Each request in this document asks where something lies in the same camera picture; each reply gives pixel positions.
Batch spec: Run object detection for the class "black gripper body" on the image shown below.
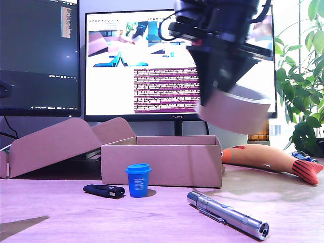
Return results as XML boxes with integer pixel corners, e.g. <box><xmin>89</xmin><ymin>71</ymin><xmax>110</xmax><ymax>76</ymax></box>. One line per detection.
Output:
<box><xmin>168</xmin><ymin>0</ymin><xmax>273</xmax><ymax>61</ymax></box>

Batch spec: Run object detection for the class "wide beige tape roll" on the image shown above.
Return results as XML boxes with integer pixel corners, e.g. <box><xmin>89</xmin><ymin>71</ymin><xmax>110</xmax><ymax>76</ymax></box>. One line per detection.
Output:
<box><xmin>194</xmin><ymin>84</ymin><xmax>271</xmax><ymax>135</ymax></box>

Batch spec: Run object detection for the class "open brown cardboard box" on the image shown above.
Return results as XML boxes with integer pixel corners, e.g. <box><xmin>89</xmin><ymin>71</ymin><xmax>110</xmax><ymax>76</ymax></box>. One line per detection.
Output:
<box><xmin>0</xmin><ymin>117</ymin><xmax>226</xmax><ymax>189</ymax></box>

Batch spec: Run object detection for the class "green leafy houseplant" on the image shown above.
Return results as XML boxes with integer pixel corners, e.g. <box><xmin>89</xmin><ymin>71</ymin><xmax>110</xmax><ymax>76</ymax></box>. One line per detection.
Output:
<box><xmin>274</xmin><ymin>0</ymin><xmax>324</xmax><ymax>158</ymax></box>

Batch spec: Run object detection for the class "orange fish plush toy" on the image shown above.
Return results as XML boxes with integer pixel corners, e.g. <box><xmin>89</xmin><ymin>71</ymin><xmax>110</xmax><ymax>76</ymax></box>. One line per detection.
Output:
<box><xmin>221</xmin><ymin>144</ymin><xmax>324</xmax><ymax>186</ymax></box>

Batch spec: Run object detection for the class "black Huawei computer monitor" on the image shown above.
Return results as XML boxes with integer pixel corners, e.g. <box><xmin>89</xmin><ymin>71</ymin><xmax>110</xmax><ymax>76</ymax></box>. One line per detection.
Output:
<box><xmin>83</xmin><ymin>9</ymin><xmax>278</xmax><ymax>123</ymax></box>

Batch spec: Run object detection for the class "small blue lidded cup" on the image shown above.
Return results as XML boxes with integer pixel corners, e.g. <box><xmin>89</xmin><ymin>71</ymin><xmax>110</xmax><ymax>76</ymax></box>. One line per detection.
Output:
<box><xmin>125</xmin><ymin>164</ymin><xmax>152</xmax><ymax>198</ymax></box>

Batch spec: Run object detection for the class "silver metal flashlight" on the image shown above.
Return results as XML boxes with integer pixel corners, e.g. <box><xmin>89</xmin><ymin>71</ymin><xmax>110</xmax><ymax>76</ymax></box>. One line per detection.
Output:
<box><xmin>186</xmin><ymin>190</ymin><xmax>269</xmax><ymax>241</ymax></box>

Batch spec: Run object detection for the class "black USB stick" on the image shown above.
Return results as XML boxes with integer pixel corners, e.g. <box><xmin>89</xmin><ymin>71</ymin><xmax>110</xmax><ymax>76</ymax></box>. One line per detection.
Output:
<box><xmin>83</xmin><ymin>184</ymin><xmax>126</xmax><ymax>199</ymax></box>

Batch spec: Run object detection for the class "dark screen computer monitor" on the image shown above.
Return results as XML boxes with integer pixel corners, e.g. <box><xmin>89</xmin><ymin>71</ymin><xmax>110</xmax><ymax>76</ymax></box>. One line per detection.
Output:
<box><xmin>0</xmin><ymin>0</ymin><xmax>82</xmax><ymax>118</ymax></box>

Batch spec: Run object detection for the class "black looping arm cable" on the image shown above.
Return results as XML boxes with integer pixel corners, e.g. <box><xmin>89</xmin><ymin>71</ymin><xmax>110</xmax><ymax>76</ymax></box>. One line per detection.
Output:
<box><xmin>157</xmin><ymin>12</ymin><xmax>178</xmax><ymax>43</ymax></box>
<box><xmin>249</xmin><ymin>0</ymin><xmax>273</xmax><ymax>24</ymax></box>

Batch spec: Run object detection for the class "blue strap with buckle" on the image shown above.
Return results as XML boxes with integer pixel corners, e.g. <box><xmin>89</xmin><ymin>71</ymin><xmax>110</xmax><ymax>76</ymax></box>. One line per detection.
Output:
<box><xmin>290</xmin><ymin>150</ymin><xmax>314</xmax><ymax>163</ymax></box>

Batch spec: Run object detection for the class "thin black cable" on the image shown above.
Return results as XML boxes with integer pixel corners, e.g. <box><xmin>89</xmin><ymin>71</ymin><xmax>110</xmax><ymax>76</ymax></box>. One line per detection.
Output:
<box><xmin>0</xmin><ymin>116</ymin><xmax>19</xmax><ymax>140</ymax></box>

